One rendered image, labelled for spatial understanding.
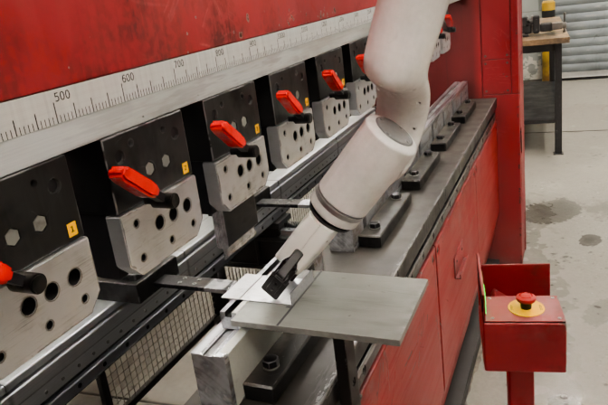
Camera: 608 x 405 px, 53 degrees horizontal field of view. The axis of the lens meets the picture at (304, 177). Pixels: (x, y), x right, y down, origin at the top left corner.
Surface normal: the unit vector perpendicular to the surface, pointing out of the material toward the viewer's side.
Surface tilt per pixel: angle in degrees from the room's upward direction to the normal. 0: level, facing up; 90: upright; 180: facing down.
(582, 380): 0
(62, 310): 90
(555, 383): 0
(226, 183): 90
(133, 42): 90
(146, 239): 90
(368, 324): 0
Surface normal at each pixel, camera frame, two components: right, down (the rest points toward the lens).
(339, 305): -0.12, -0.95
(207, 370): -0.39, 0.32
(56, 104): 0.91, 0.00
